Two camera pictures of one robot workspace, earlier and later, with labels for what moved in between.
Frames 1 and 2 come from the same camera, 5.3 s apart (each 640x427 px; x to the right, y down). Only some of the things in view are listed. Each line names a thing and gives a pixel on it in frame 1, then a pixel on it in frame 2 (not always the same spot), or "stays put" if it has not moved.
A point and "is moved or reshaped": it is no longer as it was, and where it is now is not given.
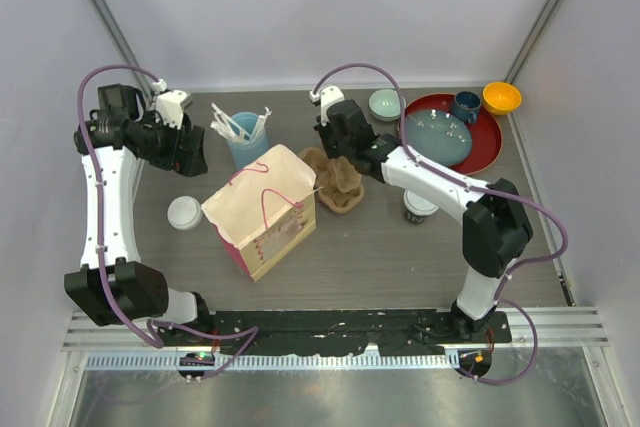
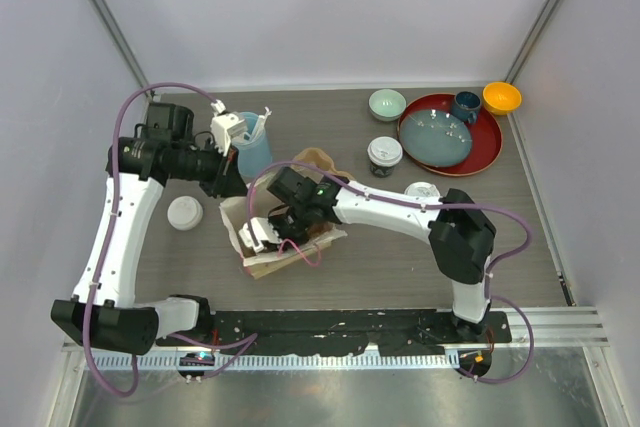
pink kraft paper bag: [267, 210] is moved or reshaped
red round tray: [487, 141] stays put
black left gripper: [188, 162] to [227, 180]
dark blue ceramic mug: [466, 106] stays put
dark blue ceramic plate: [438, 136] stays put
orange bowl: [501, 98] stays put
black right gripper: [324, 133] to [274, 219]
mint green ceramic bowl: [385, 104] stays put
